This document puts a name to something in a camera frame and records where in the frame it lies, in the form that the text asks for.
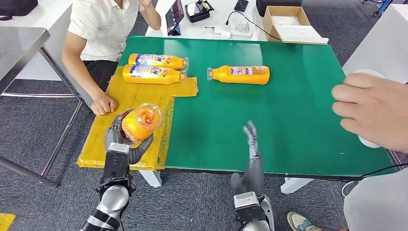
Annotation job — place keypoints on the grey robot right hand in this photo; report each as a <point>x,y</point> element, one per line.
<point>253,175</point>

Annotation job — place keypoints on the person's right hand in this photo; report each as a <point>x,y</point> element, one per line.
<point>103,105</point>

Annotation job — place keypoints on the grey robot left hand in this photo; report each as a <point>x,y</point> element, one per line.
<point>113,132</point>

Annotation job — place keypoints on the person's left hand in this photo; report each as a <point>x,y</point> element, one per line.
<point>145,3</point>

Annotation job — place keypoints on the person's hand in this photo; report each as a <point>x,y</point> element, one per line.
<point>376,111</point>

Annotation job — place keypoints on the orange detergent bottle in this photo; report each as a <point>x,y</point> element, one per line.
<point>239,78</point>
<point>140,124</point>
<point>153,60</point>
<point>149,75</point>

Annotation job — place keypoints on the person's left forearm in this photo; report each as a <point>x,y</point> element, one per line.
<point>153,19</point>

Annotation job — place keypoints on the person's right forearm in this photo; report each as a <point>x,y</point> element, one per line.
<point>79,79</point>

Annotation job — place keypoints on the yellow taped cardboard sheet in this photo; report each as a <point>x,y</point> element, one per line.
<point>95,140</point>

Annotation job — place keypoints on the black tablet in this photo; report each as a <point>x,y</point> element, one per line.
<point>174,16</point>

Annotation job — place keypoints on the white table leg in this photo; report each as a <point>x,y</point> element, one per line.
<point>293,185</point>
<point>153,179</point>

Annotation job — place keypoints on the black charger tray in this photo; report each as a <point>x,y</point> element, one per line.
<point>194,12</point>

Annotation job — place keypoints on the person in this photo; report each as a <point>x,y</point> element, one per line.
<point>102,32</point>
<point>379,207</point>

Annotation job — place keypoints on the white desk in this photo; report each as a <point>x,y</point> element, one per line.
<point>382,38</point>
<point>192,32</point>
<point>47,12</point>

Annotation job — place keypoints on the person's foot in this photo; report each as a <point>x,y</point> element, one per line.
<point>299,223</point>

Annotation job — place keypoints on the green table mat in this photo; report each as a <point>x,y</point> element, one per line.
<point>287,111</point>

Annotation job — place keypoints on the white power adapter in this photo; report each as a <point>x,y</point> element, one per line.
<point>225,35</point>

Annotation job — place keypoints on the black smartphone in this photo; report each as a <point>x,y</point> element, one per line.
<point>241,5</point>

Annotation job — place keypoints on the clear white power strip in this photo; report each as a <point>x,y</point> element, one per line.
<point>242,28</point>

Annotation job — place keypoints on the grey steel table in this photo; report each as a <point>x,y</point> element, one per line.
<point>19,47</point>

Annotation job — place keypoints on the white foam sheet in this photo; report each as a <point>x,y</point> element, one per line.
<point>299,35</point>

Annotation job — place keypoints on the brown cardboard box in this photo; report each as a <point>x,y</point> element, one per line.
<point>267,28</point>

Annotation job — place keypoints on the black bag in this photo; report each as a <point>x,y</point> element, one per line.
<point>16,8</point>

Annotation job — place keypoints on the black case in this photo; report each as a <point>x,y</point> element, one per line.
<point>277,6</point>

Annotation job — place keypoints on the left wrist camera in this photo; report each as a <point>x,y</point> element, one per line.
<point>117,162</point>

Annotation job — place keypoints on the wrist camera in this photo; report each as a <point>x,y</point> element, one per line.
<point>117,162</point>
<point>247,205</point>

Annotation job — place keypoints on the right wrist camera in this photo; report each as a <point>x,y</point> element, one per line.
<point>247,205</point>

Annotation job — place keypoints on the blue steel frame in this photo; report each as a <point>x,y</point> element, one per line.
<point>381,8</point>

